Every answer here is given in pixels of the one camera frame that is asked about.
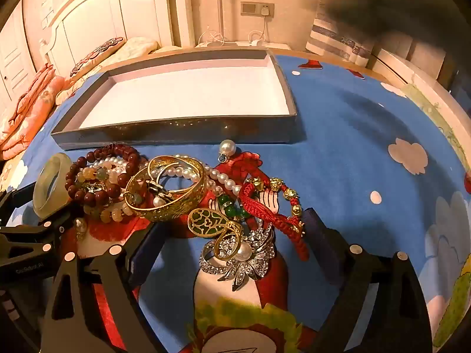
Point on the white power strip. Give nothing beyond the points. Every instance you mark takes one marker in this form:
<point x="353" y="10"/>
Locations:
<point x="257" y="43"/>

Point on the blue cartoon printed blanket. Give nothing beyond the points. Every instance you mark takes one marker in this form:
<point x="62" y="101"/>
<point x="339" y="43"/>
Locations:
<point x="349" y="147"/>

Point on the wall socket panel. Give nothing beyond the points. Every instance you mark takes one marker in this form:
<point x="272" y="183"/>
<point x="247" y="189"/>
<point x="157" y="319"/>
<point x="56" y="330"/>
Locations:
<point x="252" y="8"/>

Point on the white wardrobe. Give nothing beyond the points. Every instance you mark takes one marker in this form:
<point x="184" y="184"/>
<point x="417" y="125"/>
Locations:
<point x="14" y="62"/>

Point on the orange folded quilt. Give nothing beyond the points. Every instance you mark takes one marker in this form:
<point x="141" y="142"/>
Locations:
<point x="33" y="106"/>

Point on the cream pillow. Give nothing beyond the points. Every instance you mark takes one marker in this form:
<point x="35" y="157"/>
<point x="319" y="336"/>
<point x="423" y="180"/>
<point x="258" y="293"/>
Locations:
<point x="138" y="47"/>

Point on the grey shallow tray box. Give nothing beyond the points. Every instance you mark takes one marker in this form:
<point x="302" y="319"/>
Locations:
<point x="184" y="92"/>

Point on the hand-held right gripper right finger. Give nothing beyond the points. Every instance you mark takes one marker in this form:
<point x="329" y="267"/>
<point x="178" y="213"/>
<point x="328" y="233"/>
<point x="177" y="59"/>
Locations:
<point x="320" y="239"/>

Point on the dark embroidered pillow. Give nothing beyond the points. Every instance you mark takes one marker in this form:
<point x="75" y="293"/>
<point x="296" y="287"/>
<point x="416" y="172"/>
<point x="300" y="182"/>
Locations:
<point x="97" y="55"/>

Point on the small pearl earring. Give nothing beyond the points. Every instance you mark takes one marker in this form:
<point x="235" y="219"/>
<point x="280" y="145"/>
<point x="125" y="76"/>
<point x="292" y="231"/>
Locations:
<point x="79" y="224"/>

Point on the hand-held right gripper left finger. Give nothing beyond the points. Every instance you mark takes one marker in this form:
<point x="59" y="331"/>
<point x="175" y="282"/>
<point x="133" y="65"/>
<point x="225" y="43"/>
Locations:
<point x="145" y="257"/>

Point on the pale jade bangle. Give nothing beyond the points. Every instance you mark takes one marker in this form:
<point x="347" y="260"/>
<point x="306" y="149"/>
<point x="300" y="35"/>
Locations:
<point x="40" y="206"/>

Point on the white charger plug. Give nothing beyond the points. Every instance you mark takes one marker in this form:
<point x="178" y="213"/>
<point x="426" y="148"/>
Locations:
<point x="266" y="11"/>

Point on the wide gold filigree bangle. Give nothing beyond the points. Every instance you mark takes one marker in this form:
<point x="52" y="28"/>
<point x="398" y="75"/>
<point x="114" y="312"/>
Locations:
<point x="173" y="209"/>

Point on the white bed headboard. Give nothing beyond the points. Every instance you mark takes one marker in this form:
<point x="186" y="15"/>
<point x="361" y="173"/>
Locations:
<point x="110" y="7"/>

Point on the rhinestone pearl brooch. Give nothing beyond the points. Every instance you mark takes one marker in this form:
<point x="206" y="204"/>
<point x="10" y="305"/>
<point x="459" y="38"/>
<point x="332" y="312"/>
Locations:
<point x="243" y="253"/>

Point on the striped printed curtain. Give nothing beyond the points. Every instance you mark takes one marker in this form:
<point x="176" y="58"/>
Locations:
<point x="331" y="40"/>

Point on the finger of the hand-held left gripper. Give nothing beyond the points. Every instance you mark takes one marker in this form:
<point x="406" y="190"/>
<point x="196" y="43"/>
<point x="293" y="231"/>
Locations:
<point x="16" y="198"/>
<point x="33" y="235"/>

